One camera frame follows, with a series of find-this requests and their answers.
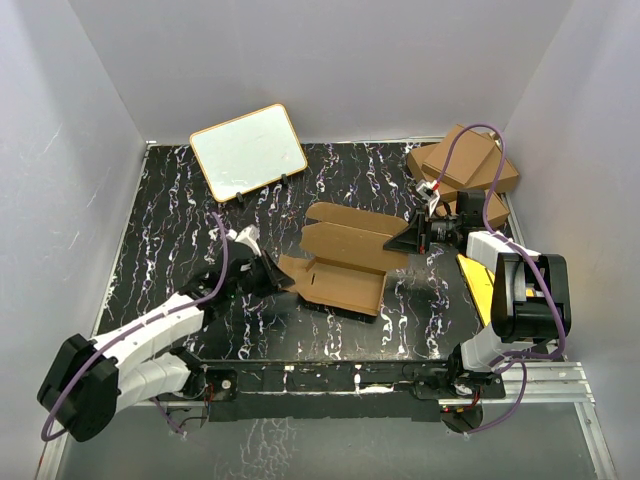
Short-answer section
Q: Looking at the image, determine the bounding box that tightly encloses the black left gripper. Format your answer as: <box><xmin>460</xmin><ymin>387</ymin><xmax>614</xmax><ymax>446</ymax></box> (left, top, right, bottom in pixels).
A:
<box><xmin>229</xmin><ymin>249</ymin><xmax>295</xmax><ymax>300</ymax></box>

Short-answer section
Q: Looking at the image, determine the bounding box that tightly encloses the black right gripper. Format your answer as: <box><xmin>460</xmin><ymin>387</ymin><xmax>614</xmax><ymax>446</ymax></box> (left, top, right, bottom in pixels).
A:
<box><xmin>384</xmin><ymin>204</ymin><xmax>462</xmax><ymax>255</ymax></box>

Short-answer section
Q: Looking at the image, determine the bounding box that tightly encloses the cardboard box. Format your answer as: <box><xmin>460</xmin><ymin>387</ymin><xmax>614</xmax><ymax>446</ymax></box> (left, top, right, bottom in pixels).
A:
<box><xmin>278</xmin><ymin>202</ymin><xmax>409</xmax><ymax>317</ymax></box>
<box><xmin>405</xmin><ymin>132</ymin><xmax>521</xmax><ymax>201</ymax></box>
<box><xmin>435</xmin><ymin>190</ymin><xmax>510</xmax><ymax>229</ymax></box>
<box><xmin>421</xmin><ymin>124</ymin><xmax>501</xmax><ymax>188</ymax></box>

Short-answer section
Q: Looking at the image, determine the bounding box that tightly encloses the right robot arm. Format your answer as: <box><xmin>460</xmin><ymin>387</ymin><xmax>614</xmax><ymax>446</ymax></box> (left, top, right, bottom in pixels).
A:
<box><xmin>383</xmin><ymin>181</ymin><xmax>571</xmax><ymax>397</ymax></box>

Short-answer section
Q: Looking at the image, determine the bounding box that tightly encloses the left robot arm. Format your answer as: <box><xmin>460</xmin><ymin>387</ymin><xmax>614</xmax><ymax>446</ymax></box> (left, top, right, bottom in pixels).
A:
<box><xmin>37</xmin><ymin>244</ymin><xmax>295</xmax><ymax>442</ymax></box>

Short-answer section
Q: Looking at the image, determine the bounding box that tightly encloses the yellow booklet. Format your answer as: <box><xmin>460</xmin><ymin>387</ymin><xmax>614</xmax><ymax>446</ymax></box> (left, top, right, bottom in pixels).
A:
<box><xmin>456</xmin><ymin>254</ymin><xmax>495</xmax><ymax>327</ymax></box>

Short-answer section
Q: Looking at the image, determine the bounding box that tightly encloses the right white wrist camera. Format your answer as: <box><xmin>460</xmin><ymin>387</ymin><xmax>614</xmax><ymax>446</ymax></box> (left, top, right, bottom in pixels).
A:
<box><xmin>416</xmin><ymin>180</ymin><xmax>440</xmax><ymax>218</ymax></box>

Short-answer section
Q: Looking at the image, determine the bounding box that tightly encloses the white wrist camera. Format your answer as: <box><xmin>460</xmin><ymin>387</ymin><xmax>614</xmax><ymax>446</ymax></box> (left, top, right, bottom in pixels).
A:
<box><xmin>416</xmin><ymin>180</ymin><xmax>440</xmax><ymax>218</ymax></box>
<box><xmin>226</xmin><ymin>224</ymin><xmax>261</xmax><ymax>256</ymax></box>

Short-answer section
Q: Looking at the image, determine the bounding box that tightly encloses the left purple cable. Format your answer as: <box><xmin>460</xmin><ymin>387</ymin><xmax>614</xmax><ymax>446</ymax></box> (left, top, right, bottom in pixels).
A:
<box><xmin>40</xmin><ymin>212</ymin><xmax>231</xmax><ymax>441</ymax></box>

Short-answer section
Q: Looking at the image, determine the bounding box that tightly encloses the purple cable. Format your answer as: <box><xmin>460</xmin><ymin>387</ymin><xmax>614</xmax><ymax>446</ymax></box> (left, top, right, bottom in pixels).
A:
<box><xmin>432</xmin><ymin>123</ymin><xmax>572</xmax><ymax>435</ymax></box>
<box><xmin>40</xmin><ymin>212</ymin><xmax>231</xmax><ymax>441</ymax></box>

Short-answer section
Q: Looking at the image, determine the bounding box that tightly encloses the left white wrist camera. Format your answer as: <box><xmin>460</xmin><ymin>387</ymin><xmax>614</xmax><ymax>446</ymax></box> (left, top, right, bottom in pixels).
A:
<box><xmin>226</xmin><ymin>224</ymin><xmax>261</xmax><ymax>256</ymax></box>

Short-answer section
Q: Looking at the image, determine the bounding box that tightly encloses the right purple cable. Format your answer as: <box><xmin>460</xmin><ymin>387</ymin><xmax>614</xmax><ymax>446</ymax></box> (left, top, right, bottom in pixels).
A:
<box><xmin>432</xmin><ymin>123</ymin><xmax>572</xmax><ymax>435</ymax></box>

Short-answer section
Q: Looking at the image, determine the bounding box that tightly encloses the black base frame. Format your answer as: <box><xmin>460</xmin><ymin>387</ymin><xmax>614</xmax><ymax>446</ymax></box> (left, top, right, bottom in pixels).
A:
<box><xmin>198</xmin><ymin>360</ymin><xmax>505</xmax><ymax>422</ymax></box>

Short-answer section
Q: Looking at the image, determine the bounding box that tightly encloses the whiteboard with orange frame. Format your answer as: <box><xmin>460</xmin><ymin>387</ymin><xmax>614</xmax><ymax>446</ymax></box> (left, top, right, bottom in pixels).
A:
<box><xmin>189</xmin><ymin>104</ymin><xmax>308</xmax><ymax>203</ymax></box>

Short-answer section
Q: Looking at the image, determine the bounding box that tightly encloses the aluminium rail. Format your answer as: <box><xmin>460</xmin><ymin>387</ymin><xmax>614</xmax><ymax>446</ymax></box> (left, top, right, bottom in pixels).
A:
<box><xmin>95</xmin><ymin>356</ymin><xmax>593</xmax><ymax>410</ymax></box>

